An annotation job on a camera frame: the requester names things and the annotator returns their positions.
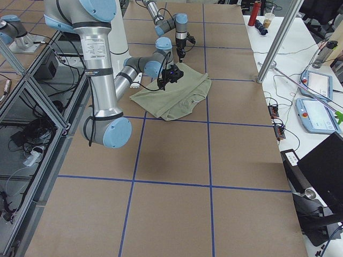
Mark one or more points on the iced coffee cup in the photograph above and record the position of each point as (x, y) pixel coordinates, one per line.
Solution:
(268, 17)

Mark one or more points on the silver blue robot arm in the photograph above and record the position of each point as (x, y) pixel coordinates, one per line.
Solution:
(103, 123)
(177, 22)

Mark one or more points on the aluminium frame post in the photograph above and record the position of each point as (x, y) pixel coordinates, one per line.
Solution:
(279, 38)

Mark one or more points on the reacher grabber stick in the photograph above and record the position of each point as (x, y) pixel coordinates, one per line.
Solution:
(314, 94)

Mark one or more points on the far teach pendant tablet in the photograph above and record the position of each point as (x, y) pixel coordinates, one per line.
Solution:
(319, 82)

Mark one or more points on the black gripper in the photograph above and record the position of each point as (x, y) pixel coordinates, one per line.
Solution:
(166, 75)
(180, 51)

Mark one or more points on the folded dark blue umbrella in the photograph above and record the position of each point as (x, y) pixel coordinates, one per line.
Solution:
(259, 26)

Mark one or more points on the olive green long-sleeve shirt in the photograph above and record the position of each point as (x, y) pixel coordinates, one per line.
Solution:
(178, 99)

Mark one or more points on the teach pendant tablet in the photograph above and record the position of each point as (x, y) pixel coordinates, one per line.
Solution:
(319, 82)
(315, 117)

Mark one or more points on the red water bottle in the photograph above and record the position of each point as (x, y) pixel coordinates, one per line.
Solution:
(254, 13)

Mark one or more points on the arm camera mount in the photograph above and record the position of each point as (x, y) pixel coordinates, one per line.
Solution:
(191, 39)

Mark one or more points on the grey robot arm at edge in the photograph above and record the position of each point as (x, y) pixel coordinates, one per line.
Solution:
(15, 35)

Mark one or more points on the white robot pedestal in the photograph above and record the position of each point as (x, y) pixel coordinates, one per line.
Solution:
(120, 40)

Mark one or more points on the black power box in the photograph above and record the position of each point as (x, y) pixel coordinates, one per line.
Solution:
(48, 67)

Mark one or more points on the near teach pendant tablet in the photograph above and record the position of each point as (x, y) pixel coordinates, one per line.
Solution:
(315, 117)

